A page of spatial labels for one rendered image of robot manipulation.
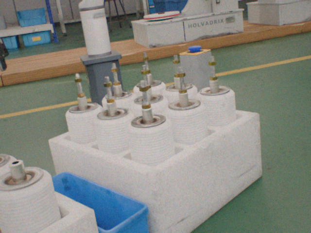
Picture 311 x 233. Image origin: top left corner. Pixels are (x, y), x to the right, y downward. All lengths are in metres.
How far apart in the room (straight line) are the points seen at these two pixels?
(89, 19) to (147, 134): 0.77
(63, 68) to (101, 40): 1.46
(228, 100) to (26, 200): 0.54
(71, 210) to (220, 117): 0.45
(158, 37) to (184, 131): 2.24
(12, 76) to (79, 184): 2.06
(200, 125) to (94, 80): 0.69
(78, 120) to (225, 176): 0.38
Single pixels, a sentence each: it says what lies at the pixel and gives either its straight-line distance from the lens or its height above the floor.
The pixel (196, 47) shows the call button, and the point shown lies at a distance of 1.19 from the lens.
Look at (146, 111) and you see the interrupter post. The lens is 0.79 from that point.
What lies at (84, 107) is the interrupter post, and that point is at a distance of 0.98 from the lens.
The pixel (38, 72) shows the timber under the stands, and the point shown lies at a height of 0.06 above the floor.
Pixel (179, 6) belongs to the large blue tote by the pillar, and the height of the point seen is 0.24.
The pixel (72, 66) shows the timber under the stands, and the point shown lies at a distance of 2.90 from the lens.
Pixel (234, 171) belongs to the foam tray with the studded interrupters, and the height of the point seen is 0.07.
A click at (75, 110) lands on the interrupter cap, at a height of 0.25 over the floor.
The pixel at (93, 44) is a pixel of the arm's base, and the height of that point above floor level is 0.35.
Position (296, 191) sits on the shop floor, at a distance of 1.02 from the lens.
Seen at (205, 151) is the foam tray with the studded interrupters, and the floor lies 0.16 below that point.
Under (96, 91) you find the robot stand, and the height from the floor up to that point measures 0.18.
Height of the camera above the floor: 0.51
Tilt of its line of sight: 18 degrees down
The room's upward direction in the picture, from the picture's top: 8 degrees counter-clockwise
